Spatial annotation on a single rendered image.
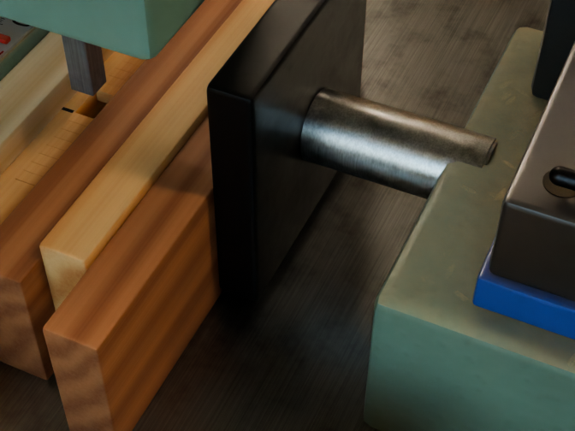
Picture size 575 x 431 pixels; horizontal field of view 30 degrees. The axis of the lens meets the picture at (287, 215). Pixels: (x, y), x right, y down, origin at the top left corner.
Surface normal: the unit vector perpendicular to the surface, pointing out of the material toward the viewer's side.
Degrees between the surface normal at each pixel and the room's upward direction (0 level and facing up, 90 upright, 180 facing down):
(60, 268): 90
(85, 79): 90
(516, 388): 90
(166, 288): 90
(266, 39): 0
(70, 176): 0
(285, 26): 0
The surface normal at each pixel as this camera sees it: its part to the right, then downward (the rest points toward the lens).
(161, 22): 0.91, 0.31
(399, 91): 0.00, -0.69
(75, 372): -0.42, 0.66
